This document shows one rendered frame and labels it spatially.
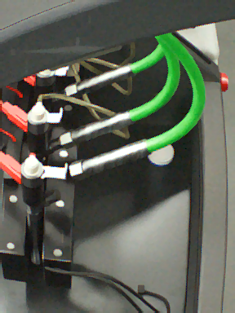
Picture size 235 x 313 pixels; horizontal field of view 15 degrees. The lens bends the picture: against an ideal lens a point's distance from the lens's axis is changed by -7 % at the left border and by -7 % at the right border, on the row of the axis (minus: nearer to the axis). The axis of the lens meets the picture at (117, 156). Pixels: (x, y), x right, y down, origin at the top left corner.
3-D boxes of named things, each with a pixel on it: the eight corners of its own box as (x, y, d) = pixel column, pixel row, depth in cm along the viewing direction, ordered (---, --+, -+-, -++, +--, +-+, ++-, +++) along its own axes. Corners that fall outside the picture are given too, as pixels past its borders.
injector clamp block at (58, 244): (72, 308, 126) (71, 261, 114) (7, 299, 126) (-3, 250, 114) (81, 128, 147) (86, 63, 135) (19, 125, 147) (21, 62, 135)
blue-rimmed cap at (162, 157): (173, 168, 144) (174, 161, 142) (147, 166, 143) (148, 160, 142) (173, 147, 146) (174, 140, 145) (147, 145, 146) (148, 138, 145)
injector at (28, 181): (61, 270, 123) (60, 181, 107) (27, 266, 123) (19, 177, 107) (62, 254, 125) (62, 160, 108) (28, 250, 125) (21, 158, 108)
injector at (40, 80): (66, 178, 133) (71, 77, 117) (32, 176, 133) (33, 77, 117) (67, 163, 135) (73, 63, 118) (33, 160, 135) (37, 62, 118)
